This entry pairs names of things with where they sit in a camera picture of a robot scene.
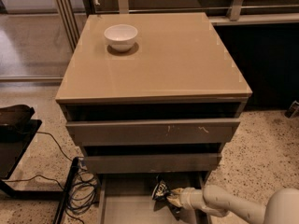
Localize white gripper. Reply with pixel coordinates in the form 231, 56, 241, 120
167, 188, 206, 210

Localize blue chip bag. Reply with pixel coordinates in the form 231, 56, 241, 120
151, 175, 181, 214

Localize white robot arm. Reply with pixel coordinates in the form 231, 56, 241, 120
167, 185, 299, 224

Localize grey open bottom drawer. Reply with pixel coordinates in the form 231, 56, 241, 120
98, 173, 212, 224

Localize grey middle drawer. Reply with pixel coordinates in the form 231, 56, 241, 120
84, 153, 221, 174

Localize grey top drawer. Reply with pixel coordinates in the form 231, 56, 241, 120
66, 119, 240, 147

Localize beige drawer cabinet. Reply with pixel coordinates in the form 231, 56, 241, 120
55, 12, 253, 185

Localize black bag on table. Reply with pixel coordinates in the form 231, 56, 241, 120
0, 105, 35, 132

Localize white ceramic bowl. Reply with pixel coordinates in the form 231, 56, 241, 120
104, 24, 138, 52

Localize black side table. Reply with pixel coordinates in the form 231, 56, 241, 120
0, 119, 78, 224

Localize black cable bundle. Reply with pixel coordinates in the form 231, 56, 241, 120
64, 158, 100, 224

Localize black floor cable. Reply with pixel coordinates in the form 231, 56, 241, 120
3, 132, 73, 191

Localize metal railing frame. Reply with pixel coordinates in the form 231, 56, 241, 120
54, 0, 299, 47

